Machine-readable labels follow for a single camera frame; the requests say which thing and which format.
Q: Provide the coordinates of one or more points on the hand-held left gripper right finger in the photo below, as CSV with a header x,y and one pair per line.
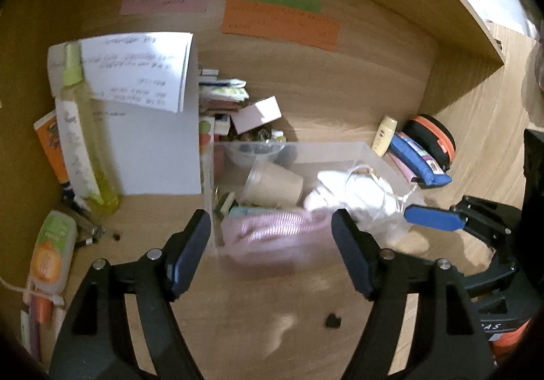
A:
x,y
352,252

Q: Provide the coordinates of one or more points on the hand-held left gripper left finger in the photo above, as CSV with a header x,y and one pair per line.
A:
x,y
191,252

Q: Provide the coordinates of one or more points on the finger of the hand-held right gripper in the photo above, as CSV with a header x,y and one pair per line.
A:
x,y
488,282
429,217

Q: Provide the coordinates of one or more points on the clear plastic storage box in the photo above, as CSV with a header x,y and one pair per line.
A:
x,y
323,159

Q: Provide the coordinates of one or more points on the clear plastic cup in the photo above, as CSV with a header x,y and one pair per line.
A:
x,y
276,186

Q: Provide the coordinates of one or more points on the wooden desktop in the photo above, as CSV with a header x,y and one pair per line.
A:
x,y
238,303

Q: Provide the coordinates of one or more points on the blue patchwork pencil case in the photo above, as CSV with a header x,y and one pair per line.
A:
x,y
418,163

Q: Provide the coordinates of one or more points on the pink flat case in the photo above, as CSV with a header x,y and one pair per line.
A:
x,y
401,169

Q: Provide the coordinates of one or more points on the black and orange round case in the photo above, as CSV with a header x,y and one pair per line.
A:
x,y
433,138

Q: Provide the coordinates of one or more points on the cream lotion bottle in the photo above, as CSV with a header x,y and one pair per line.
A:
x,y
384,135

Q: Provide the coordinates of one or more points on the dark metal clip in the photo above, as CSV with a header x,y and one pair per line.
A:
x,y
87,227

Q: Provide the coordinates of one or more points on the white paper sheet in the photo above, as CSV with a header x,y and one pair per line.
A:
x,y
153,150

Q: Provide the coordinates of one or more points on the clear plastic bowl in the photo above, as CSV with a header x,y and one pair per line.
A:
x,y
250,155

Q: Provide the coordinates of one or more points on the pile of beaded jewellery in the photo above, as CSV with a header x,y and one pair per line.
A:
x,y
259,135

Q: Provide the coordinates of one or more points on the tube with orange label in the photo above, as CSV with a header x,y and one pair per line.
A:
x,y
53,248

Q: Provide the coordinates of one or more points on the small white cardboard box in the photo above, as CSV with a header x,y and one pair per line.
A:
x,y
257,113

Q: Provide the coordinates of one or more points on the yellow-green spray bottle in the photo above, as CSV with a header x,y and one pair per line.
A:
x,y
83,142

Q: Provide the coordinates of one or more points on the pile of small packets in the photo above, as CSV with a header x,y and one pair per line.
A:
x,y
221,95

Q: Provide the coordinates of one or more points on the orange cardboard box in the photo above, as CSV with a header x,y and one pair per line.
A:
x,y
51,146

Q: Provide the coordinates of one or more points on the handwritten white paper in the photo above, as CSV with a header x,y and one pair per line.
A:
x,y
136,65

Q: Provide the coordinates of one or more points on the orange sticky note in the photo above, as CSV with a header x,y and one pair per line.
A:
x,y
280,25

